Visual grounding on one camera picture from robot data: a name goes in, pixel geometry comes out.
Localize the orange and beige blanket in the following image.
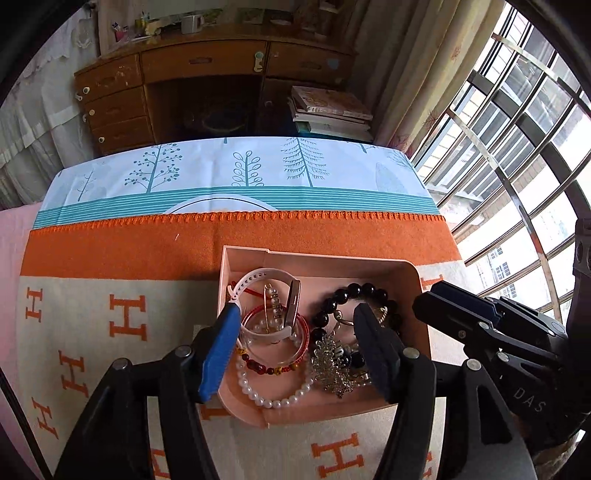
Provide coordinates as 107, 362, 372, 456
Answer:
15, 211, 463, 480

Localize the white lace furniture cover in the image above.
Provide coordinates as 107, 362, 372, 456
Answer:
0, 8, 103, 209

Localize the stack of large books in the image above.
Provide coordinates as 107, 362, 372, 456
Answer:
287, 85, 376, 142

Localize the beige curtain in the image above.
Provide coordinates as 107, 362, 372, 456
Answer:
345, 0, 509, 154

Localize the silver leaf brooch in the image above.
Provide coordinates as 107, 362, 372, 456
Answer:
311, 334, 371, 399

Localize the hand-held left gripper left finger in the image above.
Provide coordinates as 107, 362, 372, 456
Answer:
53, 302, 243, 480

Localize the black bead bracelet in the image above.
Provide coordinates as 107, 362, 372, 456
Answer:
310, 282, 403, 343

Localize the wooden desk with drawers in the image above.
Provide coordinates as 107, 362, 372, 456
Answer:
73, 31, 357, 156

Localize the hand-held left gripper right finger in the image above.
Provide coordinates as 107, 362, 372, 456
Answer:
353, 302, 529, 480

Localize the tree print bed sheet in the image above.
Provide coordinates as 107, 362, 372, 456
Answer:
31, 136, 443, 230

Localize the red string bracelet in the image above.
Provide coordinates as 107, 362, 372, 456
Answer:
228, 285, 311, 377

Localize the white mug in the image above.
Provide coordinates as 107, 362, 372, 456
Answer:
180, 13, 205, 36

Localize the pink storage box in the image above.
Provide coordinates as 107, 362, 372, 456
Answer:
216, 246, 435, 428

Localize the pink bed sheet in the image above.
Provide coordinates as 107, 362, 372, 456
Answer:
0, 202, 48, 480

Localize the metal window grille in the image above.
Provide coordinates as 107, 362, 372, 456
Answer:
410, 0, 591, 325

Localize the pink smart watch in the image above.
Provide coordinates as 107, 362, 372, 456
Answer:
228, 268, 304, 345

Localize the white pearl bracelet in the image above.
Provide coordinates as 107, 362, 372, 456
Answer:
235, 354, 316, 409

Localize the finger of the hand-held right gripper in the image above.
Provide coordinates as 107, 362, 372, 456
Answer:
431, 280, 563, 334
412, 287, 570, 366

